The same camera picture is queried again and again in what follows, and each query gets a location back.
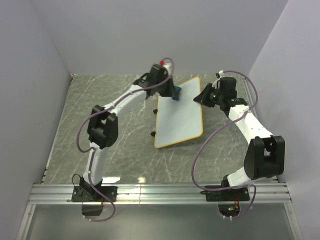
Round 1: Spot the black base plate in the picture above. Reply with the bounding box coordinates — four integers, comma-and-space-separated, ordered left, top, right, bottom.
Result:
71, 185, 118, 203
200, 185, 250, 202

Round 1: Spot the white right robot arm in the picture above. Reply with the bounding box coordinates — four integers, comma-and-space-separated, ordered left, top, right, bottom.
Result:
193, 77, 285, 200

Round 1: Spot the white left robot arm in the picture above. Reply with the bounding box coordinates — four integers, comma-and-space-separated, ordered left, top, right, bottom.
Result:
76, 57, 181, 201

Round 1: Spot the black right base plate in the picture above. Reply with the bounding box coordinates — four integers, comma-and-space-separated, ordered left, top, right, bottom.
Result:
200, 185, 250, 202

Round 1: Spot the blue whiteboard eraser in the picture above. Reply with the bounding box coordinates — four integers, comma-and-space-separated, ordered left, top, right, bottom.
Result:
172, 86, 181, 101

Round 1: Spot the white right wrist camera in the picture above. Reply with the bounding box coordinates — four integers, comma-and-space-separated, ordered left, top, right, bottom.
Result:
212, 70, 225, 88

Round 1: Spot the yellow framed whiteboard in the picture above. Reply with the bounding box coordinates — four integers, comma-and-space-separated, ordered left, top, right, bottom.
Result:
154, 76, 204, 149

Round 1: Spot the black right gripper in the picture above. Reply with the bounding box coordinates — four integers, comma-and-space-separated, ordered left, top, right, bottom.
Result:
192, 84, 223, 109

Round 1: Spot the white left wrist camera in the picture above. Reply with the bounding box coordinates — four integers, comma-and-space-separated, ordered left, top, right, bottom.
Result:
159, 60, 174, 76

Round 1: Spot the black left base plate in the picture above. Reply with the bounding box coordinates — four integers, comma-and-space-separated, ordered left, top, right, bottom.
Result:
71, 185, 118, 203

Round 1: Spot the aluminium mounting rail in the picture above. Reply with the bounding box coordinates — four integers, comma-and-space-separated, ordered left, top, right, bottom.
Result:
17, 182, 303, 240

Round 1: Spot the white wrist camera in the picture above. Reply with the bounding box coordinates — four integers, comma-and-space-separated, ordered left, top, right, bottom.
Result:
212, 70, 225, 88
159, 60, 174, 76

